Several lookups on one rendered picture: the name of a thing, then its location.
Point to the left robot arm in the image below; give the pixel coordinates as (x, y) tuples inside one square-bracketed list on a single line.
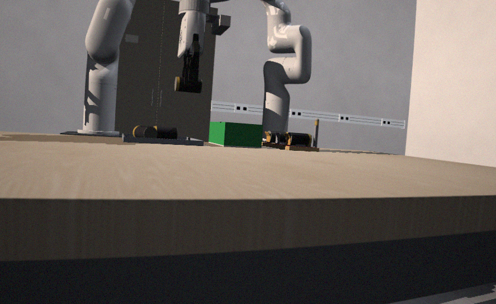
[(282, 37)]

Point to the green box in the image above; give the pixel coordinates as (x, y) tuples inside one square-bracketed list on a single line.
[(229, 134)]

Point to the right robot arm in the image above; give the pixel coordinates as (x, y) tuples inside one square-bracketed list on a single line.
[(103, 38)]

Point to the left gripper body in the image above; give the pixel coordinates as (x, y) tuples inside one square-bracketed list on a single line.
[(193, 22)]

